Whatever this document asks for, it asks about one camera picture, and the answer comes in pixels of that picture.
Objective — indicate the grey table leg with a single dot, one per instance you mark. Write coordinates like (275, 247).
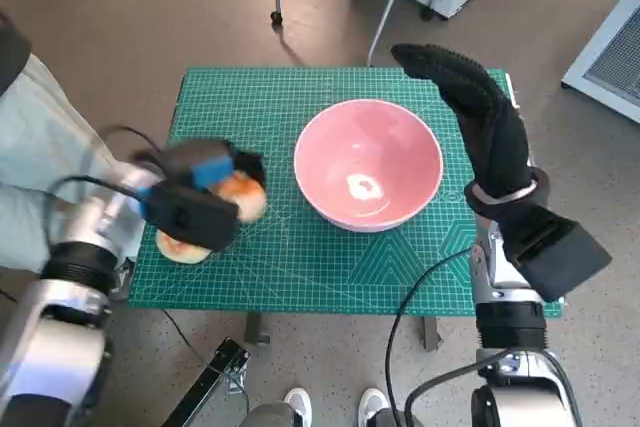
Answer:
(431, 334)
(257, 329)

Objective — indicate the person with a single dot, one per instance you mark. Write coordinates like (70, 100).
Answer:
(40, 147)

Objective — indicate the pink bowl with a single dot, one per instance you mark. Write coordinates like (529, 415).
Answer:
(350, 142)

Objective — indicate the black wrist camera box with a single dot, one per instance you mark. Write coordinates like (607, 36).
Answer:
(555, 252)
(190, 217)

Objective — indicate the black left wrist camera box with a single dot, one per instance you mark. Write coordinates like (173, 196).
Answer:
(190, 217)

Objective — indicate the round toasted bread bun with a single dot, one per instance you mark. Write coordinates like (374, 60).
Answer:
(175, 252)

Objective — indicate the green cutting mat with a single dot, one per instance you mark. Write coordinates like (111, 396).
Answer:
(325, 267)

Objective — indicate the white shoe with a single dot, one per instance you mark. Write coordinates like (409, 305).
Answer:
(298, 404)
(372, 404)

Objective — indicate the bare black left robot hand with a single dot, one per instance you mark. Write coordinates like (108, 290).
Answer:
(215, 169)

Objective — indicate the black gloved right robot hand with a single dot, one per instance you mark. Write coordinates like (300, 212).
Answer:
(495, 137)

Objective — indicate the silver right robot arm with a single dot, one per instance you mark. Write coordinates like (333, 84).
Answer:
(510, 327)

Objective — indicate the black metal frame bar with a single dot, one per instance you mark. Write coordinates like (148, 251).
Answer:
(215, 372)

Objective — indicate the white framed grille panel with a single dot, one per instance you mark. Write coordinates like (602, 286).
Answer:
(610, 62)

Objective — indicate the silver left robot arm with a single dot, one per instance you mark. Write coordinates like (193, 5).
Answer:
(60, 297)

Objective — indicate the long toasted bread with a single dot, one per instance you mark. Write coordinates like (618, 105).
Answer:
(247, 197)

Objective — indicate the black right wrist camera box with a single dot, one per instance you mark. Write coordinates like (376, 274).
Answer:
(555, 252)

